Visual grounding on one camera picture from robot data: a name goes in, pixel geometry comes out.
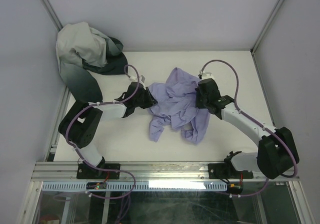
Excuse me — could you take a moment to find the lavender purple jacket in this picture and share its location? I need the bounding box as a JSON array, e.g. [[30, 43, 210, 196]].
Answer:
[[148, 68, 210, 144]]

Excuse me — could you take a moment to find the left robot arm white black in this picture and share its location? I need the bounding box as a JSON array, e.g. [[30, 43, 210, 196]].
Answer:
[[58, 76, 210, 178]]

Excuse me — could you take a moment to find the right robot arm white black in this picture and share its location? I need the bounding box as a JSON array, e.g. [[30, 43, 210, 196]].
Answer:
[[122, 79, 300, 179]]

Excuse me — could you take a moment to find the grey and dark green jacket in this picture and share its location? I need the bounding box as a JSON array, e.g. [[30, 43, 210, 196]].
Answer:
[[55, 22, 128, 103]]

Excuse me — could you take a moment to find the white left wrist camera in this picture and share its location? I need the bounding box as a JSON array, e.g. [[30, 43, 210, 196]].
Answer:
[[129, 75, 145, 85]]

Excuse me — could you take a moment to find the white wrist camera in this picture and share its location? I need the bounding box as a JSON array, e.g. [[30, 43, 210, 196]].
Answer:
[[198, 70, 214, 80], [129, 75, 145, 85]]

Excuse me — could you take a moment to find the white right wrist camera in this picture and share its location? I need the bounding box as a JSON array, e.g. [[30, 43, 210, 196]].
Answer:
[[198, 70, 214, 80]]

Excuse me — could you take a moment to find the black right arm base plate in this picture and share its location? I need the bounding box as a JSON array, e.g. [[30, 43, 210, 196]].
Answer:
[[207, 163, 254, 179]]

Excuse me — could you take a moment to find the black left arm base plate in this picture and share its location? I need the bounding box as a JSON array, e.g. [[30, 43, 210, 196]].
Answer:
[[76, 163, 120, 180]]

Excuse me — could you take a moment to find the aluminium left corner post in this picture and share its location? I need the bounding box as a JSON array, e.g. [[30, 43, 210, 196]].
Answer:
[[40, 0, 63, 31]]

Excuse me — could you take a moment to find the aluminium corner post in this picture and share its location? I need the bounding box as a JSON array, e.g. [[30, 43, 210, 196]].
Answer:
[[40, 0, 63, 31], [250, 0, 286, 55]]

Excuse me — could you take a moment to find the aluminium mounting rail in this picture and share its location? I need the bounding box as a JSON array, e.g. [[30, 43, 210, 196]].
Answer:
[[30, 160, 300, 183]]

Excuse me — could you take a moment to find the grey slotted cable duct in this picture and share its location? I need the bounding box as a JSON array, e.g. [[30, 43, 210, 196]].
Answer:
[[42, 180, 227, 192]]

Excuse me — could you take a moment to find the aluminium right corner post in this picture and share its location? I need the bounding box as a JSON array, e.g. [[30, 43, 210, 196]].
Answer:
[[250, 0, 286, 55]]

